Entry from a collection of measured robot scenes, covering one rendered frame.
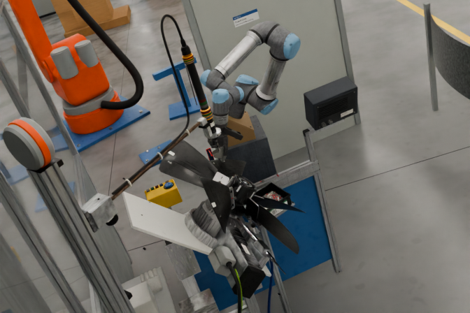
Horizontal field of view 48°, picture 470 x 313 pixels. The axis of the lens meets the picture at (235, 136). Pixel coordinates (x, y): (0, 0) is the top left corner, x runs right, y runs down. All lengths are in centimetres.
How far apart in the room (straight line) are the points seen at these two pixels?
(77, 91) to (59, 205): 430
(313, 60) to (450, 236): 174
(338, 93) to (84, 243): 152
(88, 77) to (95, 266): 426
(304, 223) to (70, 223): 170
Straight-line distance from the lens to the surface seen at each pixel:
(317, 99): 272
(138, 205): 219
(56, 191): 170
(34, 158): 160
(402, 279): 339
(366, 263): 349
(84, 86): 597
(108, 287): 194
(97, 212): 181
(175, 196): 268
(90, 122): 606
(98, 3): 1007
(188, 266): 229
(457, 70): 391
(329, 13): 433
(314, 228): 318
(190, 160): 226
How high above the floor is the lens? 250
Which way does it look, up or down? 30 degrees down
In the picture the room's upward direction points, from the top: 17 degrees counter-clockwise
